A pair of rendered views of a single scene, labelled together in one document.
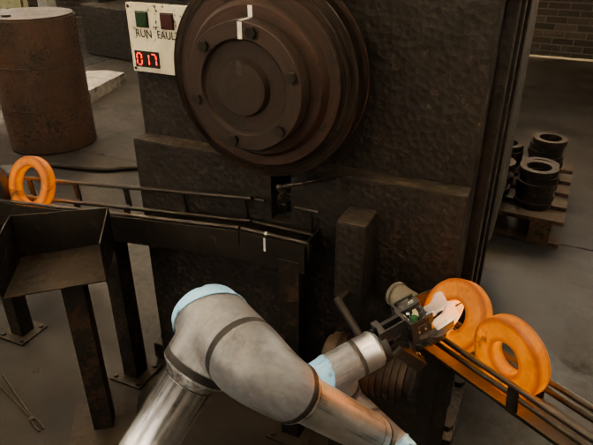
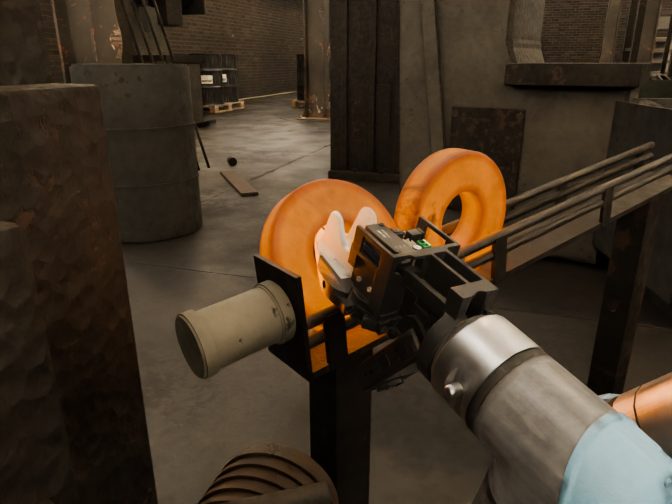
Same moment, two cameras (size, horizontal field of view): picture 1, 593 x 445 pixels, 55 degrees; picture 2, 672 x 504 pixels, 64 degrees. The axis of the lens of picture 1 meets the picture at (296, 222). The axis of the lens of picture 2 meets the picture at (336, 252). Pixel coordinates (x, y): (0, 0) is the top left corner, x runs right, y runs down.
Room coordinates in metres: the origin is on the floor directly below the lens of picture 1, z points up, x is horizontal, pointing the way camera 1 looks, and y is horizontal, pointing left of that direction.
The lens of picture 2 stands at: (1.02, 0.18, 0.89)
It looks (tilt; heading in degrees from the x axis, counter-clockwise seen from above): 20 degrees down; 263
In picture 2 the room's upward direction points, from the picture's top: straight up
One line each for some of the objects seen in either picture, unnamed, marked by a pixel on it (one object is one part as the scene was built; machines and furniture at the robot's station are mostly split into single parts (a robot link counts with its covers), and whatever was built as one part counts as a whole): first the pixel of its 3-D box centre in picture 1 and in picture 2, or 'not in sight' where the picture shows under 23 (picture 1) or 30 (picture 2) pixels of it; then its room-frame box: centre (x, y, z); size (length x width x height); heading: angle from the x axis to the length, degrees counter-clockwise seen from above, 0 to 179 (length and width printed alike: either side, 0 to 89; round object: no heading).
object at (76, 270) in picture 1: (77, 335); not in sight; (1.31, 0.64, 0.36); 0.26 x 0.20 x 0.72; 101
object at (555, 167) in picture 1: (458, 158); not in sight; (3.03, -0.92, 0.22); 1.20 x 0.81 x 0.44; 64
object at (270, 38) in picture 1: (246, 86); not in sight; (1.23, 0.11, 1.11); 0.28 x 0.06 x 0.28; 66
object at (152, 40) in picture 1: (170, 41); not in sight; (1.56, 0.33, 1.15); 0.26 x 0.02 x 0.18; 66
